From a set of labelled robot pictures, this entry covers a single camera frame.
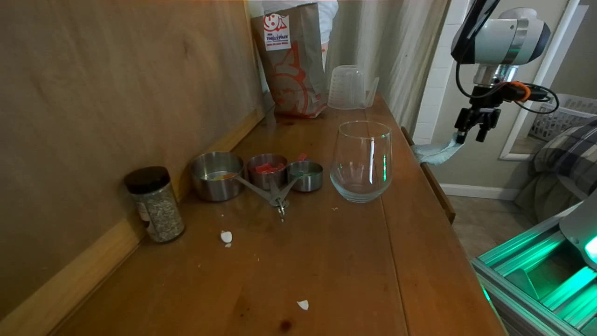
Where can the medium steel measuring cup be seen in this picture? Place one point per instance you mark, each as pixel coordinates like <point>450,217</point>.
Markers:
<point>267,169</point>

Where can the grey plaid blanket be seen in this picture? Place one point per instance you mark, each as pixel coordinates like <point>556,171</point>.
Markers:
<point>562,169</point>

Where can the glass spice jar dark lid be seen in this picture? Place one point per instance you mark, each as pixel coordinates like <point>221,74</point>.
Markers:
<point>159,212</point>

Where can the white angled mount plate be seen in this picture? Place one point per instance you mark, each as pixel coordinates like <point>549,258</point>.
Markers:
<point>581,230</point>

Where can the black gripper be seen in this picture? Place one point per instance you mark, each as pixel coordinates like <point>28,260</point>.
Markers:
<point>480,109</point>

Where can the small steel measuring cup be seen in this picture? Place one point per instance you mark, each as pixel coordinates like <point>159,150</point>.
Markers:
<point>308,178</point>

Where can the green lit aluminium frame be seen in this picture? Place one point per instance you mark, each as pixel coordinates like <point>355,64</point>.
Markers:
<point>534,273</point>

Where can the large steel measuring cup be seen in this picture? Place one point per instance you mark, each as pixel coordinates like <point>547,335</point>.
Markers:
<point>217,178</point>

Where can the clear plastic measuring jug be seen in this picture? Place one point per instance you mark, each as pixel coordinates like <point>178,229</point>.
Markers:
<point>348,87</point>

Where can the light blue cloth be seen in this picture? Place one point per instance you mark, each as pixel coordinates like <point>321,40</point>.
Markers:
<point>435,152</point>

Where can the clear stemless wine glass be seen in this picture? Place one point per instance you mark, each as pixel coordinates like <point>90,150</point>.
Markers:
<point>361,169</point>

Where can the white crumb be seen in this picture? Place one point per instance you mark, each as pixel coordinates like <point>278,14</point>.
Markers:
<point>303,305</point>
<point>226,236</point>

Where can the white framed mirror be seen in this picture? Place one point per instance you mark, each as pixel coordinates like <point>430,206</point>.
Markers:
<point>519,128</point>

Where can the brown paper bag red print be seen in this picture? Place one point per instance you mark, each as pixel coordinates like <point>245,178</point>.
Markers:
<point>295,62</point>

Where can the white lattice basket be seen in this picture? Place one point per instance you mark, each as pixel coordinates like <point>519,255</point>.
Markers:
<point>571,118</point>

